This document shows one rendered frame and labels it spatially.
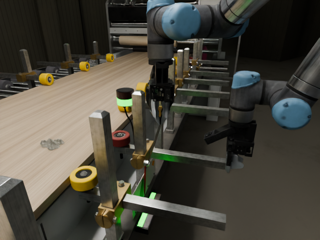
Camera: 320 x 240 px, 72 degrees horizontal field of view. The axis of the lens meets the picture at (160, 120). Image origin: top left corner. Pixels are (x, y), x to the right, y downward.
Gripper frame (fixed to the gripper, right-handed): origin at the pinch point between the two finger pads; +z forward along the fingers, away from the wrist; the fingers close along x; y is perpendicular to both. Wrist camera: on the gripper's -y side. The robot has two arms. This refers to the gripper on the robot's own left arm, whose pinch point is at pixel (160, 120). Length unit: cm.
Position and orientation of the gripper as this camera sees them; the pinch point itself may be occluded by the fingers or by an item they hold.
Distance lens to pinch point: 73.9
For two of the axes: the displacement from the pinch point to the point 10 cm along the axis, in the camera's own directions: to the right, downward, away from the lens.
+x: 10.0, -0.3, 0.8
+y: 0.8, 3.9, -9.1
